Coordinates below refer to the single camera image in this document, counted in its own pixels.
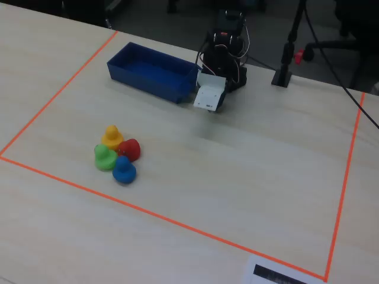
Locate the thin black camera cable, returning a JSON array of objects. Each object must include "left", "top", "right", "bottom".
[{"left": 194, "top": 40, "right": 210, "bottom": 73}]

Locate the red rubber duck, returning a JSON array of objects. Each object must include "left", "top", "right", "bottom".
[{"left": 117, "top": 138, "right": 142, "bottom": 162}]

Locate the green rubber duck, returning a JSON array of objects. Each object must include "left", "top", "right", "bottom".
[{"left": 94, "top": 144, "right": 118, "bottom": 172}]

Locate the blue plastic box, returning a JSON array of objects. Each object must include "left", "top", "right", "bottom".
[{"left": 107, "top": 41, "right": 203, "bottom": 105}]

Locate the blue rubber duck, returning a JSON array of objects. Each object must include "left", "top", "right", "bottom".
[{"left": 112, "top": 156, "right": 137, "bottom": 186}]

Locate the black office chair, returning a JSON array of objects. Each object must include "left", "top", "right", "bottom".
[{"left": 304, "top": 0, "right": 379, "bottom": 89}]

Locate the yellow rubber duck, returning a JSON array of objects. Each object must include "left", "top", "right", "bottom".
[{"left": 101, "top": 124, "right": 124, "bottom": 151}]

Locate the orange tape strip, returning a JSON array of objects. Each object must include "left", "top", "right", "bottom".
[
  {"left": 0, "top": 29, "right": 119, "bottom": 158},
  {"left": 0, "top": 154, "right": 328, "bottom": 282},
  {"left": 323, "top": 92, "right": 367, "bottom": 282}
]

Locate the thick black cable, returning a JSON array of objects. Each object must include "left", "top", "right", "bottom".
[{"left": 303, "top": 0, "right": 379, "bottom": 130}]

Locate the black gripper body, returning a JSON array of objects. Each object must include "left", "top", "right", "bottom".
[{"left": 217, "top": 76, "right": 235, "bottom": 111}]

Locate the white paper with black bar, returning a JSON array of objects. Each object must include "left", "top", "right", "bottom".
[{"left": 244, "top": 254, "right": 326, "bottom": 284}]

